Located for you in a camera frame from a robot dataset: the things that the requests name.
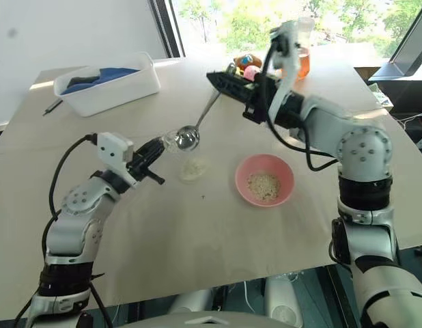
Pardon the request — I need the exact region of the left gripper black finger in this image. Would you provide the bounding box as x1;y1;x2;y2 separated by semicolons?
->
144;143;168;165
136;136;166;155

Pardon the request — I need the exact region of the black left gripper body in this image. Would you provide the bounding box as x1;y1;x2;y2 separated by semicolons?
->
126;149;166;186

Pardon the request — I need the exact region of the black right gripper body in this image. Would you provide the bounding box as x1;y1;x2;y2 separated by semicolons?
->
242;73;284;124

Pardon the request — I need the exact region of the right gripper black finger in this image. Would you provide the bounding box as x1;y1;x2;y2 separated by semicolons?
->
207;76;250;104
206;70;255;91

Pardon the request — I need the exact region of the silver metal spoon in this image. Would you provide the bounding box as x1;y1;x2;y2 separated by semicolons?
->
175;90;222;152

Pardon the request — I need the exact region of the clear glass mug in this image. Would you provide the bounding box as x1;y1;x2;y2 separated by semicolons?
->
162;131;212;184

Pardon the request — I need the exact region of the oatmeal flakes portion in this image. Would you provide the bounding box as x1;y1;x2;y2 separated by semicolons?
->
181;159;208;180
247;173;282;201

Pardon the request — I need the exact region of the pink bowl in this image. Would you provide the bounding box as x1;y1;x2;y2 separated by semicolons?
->
234;154;295;207

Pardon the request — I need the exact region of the pink ball toy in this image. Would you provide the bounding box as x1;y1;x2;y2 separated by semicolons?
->
244;65;263;82

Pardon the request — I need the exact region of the glass cup with orange liquid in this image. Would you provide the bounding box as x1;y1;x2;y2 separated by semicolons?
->
294;16;316;81

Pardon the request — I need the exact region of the white plastic bin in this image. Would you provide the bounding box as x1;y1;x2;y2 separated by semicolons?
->
53;51;161;118

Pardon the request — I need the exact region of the blue cloth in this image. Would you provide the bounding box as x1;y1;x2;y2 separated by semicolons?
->
59;66;142;96

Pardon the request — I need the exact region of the dark grey pen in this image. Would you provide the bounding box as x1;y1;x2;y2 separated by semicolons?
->
42;98;64;116

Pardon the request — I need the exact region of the white rounded robot leg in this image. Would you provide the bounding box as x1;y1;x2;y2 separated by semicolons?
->
168;288;222;315
264;273;306;328

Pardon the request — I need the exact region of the dark grey monitor with stand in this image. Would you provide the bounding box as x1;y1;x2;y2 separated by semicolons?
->
367;0;422;83

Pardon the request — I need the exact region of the grey robot torso top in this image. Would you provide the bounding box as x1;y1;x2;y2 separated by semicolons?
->
122;309;300;328

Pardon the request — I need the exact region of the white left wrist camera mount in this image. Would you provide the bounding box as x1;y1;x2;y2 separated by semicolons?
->
96;132;139;188

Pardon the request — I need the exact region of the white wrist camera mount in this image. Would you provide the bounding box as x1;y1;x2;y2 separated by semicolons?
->
268;20;300;122
96;132;139;188

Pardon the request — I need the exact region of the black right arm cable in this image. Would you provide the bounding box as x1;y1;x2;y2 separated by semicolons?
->
260;44;340;172

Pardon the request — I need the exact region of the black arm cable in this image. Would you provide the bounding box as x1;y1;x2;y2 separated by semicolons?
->
260;44;340;172
41;133;99;260

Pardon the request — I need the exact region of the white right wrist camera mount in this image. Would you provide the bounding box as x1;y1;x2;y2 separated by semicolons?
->
268;20;300;122

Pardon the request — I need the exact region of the black window frame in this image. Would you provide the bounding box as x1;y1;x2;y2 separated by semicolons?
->
152;0;186;59

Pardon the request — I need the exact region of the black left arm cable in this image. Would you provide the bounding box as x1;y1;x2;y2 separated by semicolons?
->
41;133;99;260

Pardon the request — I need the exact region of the white thin cable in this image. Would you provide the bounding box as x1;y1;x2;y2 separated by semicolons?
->
243;279;253;312

